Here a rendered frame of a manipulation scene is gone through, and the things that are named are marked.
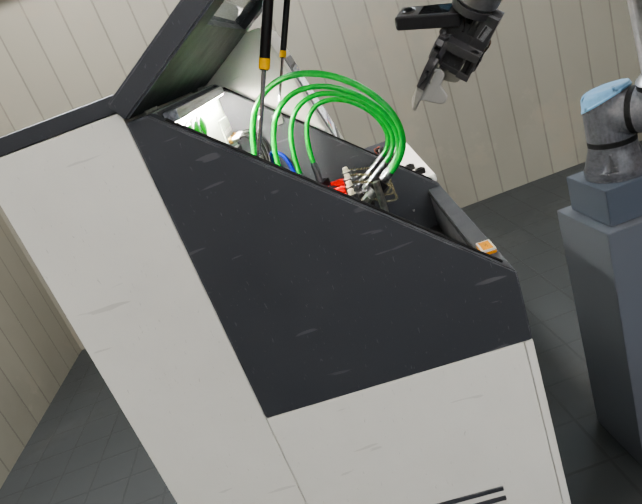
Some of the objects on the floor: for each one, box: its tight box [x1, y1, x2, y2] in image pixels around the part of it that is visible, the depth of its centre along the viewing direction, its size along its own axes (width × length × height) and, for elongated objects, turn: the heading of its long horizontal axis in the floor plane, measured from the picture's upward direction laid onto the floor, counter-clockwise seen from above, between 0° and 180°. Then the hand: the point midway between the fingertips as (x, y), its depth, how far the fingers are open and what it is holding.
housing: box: [0, 92, 307, 504], centre depth 183 cm, size 140×28×150 cm, turn 40°
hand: (419, 93), depth 104 cm, fingers open, 7 cm apart
